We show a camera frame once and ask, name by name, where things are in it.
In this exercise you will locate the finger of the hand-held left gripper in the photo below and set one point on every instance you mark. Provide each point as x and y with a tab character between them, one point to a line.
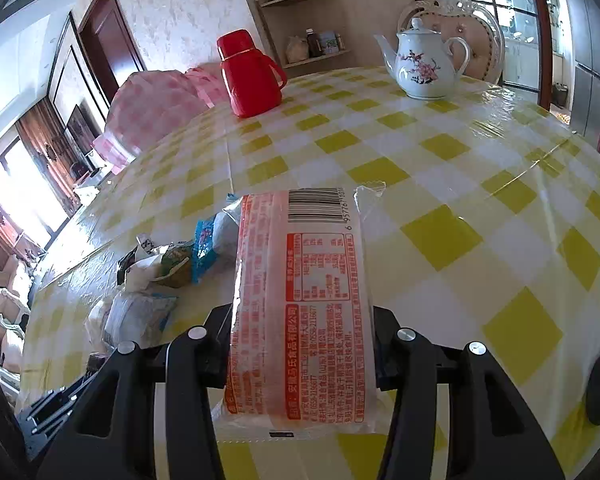
45	410

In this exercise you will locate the dark wooden door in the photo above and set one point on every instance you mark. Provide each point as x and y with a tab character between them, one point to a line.
110	45

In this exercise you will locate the pink checked cloth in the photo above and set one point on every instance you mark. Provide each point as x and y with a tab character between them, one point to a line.
150	110

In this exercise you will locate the small clear bag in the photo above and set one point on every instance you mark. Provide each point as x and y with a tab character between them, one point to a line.
297	50

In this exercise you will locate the brown bottle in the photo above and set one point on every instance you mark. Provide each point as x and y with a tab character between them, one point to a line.
313	44

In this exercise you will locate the white floral teapot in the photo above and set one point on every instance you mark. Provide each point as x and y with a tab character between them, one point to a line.
420	67

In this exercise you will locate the dark grey cabinet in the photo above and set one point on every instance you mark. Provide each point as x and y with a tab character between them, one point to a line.
587	85

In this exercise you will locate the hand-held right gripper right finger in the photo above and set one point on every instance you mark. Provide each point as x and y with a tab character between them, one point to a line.
385	350

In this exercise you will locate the blue cartoon snack packet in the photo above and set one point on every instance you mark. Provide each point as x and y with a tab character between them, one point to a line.
207	250

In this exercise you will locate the orange print cake packet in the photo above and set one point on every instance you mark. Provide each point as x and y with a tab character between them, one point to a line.
305	310

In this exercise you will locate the red thermos jug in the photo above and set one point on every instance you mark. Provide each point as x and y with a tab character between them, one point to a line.
250	80

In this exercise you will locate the clear round rice cracker packet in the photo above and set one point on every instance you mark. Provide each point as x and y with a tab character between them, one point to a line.
130	320

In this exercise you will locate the black television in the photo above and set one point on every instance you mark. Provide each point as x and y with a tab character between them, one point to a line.
82	130

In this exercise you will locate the yellow checked tablecloth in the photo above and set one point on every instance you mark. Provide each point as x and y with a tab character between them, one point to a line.
430	210

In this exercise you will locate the green wrapped candy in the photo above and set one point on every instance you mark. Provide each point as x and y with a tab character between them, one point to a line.
177	267

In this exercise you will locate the small printed box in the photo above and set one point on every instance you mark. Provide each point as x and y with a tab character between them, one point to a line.
330	43

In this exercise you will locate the dark framed wall panel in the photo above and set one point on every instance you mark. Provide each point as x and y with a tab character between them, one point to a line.
62	70

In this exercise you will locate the cream ornate sofa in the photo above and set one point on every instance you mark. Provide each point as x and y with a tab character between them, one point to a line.
5	310

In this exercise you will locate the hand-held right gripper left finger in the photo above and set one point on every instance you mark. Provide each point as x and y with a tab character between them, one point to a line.
215	340

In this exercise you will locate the white ornate chair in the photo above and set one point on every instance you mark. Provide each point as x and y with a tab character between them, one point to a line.
485	35

